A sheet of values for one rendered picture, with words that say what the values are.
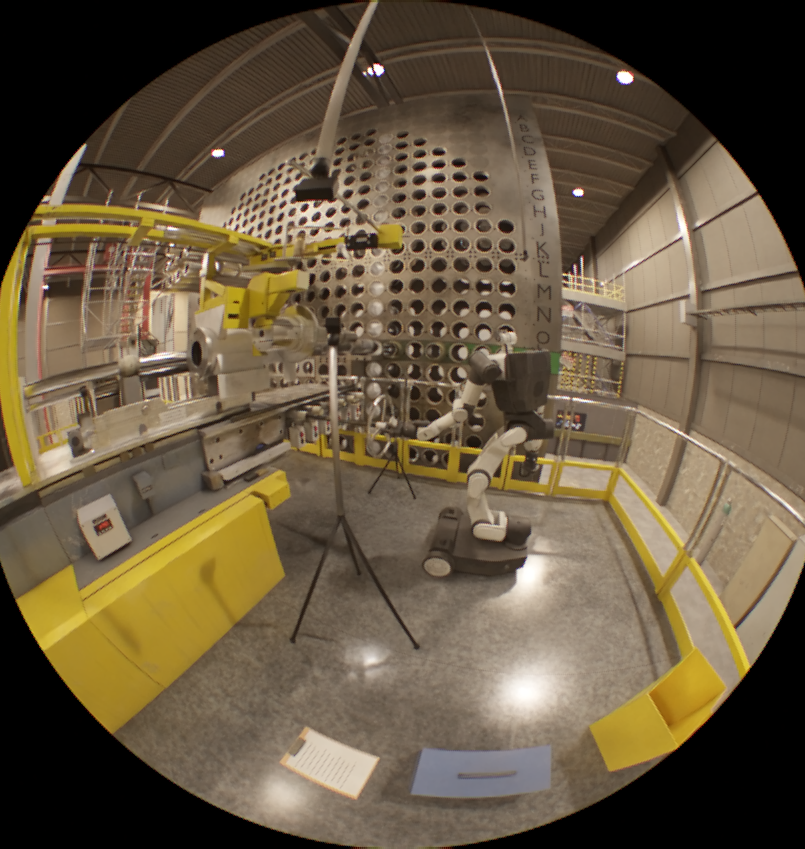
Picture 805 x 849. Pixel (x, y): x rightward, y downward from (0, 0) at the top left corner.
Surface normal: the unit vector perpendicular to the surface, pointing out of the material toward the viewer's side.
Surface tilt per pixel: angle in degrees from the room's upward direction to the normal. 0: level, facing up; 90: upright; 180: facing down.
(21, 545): 90
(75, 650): 90
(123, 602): 90
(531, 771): 0
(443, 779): 0
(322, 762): 0
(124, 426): 90
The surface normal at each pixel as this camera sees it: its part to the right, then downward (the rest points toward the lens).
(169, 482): 0.94, 0.12
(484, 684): 0.04, -0.96
